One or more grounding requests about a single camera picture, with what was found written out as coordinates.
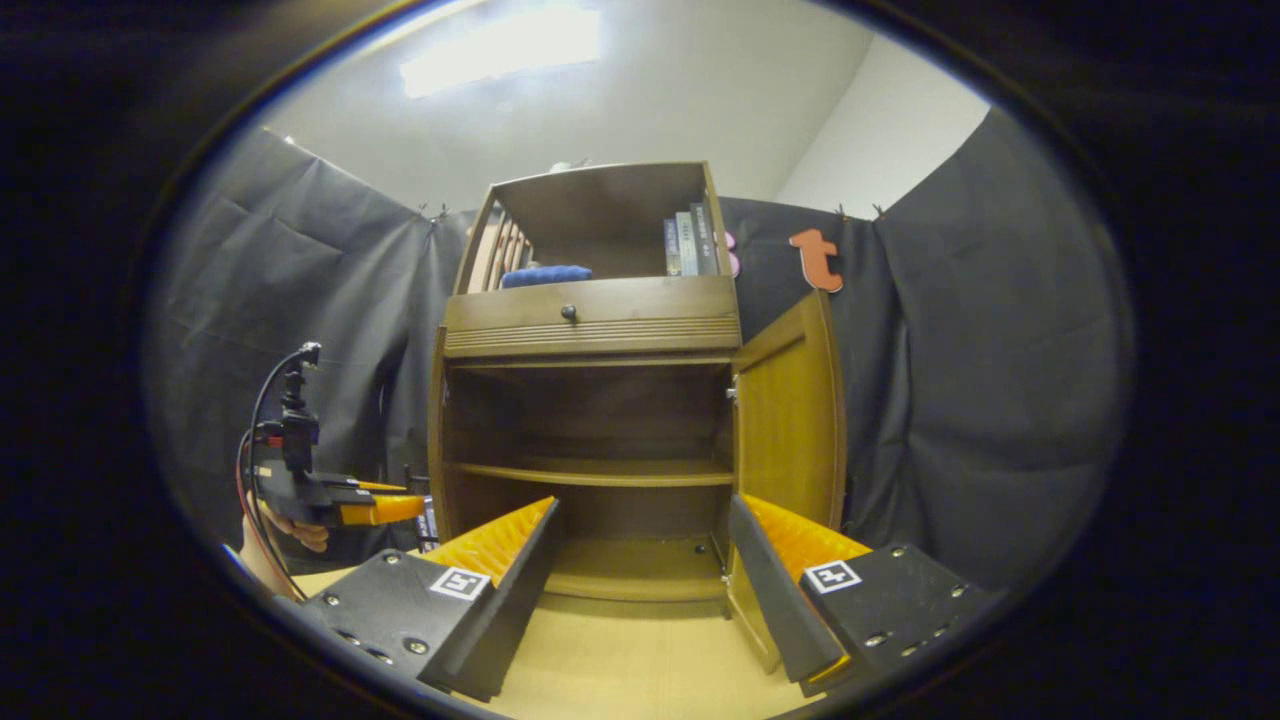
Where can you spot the black backdrop cloth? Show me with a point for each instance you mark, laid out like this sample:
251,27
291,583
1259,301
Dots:
1000,350

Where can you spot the metal door hinge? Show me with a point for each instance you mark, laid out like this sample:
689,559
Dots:
733,390

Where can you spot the wooden cabinet drawer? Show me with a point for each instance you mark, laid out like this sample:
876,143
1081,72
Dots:
640,300

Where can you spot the wooden double-door shoe cabinet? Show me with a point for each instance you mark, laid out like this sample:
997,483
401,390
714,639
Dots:
600,335

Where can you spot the wooden shoe cabinet door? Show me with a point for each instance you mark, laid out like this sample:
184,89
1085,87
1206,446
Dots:
437,430
790,420

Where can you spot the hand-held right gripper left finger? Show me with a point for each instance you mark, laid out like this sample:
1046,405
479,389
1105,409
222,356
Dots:
515,590

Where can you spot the folded blue cloth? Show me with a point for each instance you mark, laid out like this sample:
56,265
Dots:
545,275

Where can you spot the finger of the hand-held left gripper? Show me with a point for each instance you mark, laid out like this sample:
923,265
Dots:
390,510
375,487

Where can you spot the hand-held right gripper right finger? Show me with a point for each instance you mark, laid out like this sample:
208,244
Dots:
775,600

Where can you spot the grey book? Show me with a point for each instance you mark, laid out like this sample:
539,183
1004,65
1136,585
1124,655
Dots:
687,245

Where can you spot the dark blue book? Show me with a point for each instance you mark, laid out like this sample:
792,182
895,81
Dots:
672,250

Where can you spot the wooden inner shelf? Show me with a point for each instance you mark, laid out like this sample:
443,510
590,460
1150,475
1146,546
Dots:
600,472

